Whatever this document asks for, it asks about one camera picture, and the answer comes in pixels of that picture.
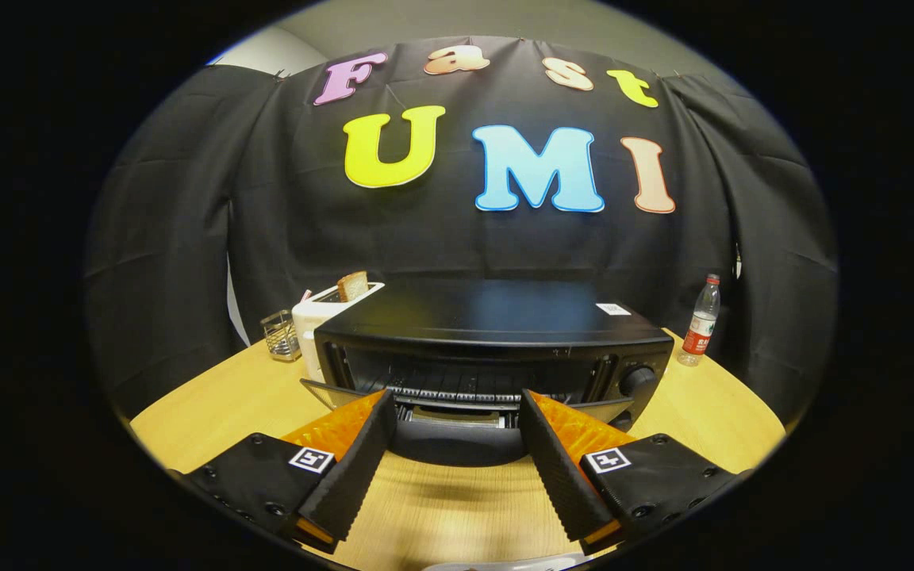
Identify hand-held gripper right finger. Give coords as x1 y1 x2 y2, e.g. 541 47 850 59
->
519 389 743 556

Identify white bread toaster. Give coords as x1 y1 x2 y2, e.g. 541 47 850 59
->
292 282 385 383

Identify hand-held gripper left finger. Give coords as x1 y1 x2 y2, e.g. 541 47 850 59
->
171 389 398 554

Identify black toaster oven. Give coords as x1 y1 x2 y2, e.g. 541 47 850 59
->
301 279 674 467

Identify red label water bottle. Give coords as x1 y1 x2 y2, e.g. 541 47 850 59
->
678 274 721 367

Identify black backdrop cloth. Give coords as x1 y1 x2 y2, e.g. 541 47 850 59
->
83 36 839 429

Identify metal wire basket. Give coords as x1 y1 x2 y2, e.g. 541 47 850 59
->
260 310 302 362

